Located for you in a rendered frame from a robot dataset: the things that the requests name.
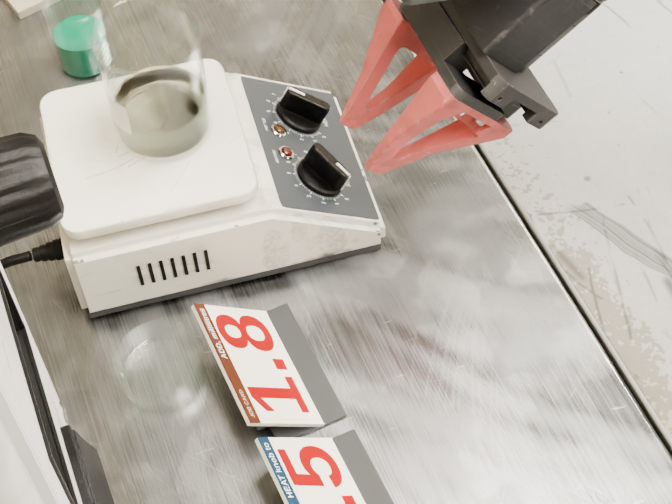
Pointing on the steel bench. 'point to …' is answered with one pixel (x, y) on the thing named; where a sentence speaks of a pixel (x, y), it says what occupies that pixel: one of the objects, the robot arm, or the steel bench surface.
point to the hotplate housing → (210, 241)
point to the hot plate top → (181, 195)
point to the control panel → (359, 205)
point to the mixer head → (31, 208)
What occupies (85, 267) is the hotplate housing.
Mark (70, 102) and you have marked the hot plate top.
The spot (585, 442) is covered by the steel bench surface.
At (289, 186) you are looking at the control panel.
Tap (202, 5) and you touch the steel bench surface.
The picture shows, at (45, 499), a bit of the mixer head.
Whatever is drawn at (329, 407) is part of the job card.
